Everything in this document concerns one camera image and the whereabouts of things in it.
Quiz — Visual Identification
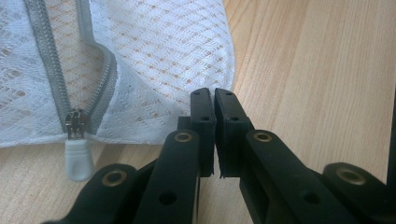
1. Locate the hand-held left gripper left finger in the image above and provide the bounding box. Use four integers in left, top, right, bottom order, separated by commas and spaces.
177, 87, 218, 178

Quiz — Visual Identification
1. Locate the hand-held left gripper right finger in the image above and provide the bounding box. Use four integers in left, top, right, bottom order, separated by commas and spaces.
214, 87, 255, 185

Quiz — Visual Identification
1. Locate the white mesh laundry bag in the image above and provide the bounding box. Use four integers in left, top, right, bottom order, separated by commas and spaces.
0, 0, 236, 183

